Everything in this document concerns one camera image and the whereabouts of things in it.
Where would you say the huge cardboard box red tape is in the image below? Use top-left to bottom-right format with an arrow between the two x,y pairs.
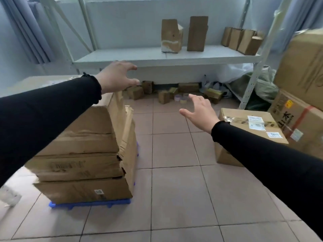
267,89 -> 323,160

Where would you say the medium leaning cardboard box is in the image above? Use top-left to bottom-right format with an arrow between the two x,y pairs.
228,28 -> 243,51

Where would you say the person's right forearm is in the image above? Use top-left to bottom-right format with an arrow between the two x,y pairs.
211,120 -> 323,240

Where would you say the flat torn stacked cardboard box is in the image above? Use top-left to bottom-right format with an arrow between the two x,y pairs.
25,105 -> 135,182

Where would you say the white metal shelving unit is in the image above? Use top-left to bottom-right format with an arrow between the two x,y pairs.
38,0 -> 293,110

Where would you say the blue plastic pallet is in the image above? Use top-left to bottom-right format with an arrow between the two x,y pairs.
48,141 -> 140,210

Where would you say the person's right hand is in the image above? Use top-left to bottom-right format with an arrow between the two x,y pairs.
179,94 -> 220,134

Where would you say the wide leaning cardboard box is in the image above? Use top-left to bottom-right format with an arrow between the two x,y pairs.
237,29 -> 264,56

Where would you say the white plastic scrap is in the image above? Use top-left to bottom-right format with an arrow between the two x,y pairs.
0,185 -> 22,207

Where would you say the grey curtain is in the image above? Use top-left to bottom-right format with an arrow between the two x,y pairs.
0,0 -> 55,65
275,0 -> 323,52

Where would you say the torn cardboard box white patch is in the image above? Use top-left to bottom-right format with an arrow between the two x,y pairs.
161,19 -> 184,54

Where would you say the huge plain cardboard box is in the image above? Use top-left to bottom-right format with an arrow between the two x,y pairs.
274,28 -> 323,112

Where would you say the white plastic bag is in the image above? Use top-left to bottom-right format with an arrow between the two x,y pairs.
201,63 -> 254,86

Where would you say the flat stacked box small label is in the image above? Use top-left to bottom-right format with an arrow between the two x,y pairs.
33,128 -> 138,205

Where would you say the cardboard box with white labels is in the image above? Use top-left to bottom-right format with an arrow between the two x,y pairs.
214,108 -> 289,167

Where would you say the large thick stacked cardboard box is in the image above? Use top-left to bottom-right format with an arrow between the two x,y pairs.
0,75 -> 127,157

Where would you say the person's left forearm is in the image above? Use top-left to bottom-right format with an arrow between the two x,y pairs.
0,72 -> 102,187

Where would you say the tall brown cardboard box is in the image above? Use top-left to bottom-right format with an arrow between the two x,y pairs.
187,16 -> 209,52

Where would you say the green woven sack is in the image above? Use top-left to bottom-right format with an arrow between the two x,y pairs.
229,66 -> 279,104

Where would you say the person's left hand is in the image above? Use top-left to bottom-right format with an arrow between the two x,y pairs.
95,60 -> 140,95

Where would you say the narrow leaning cardboard box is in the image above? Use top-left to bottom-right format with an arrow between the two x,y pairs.
221,27 -> 233,47

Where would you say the group of small cardboard boxes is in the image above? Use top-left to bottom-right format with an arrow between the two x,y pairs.
122,80 -> 224,105

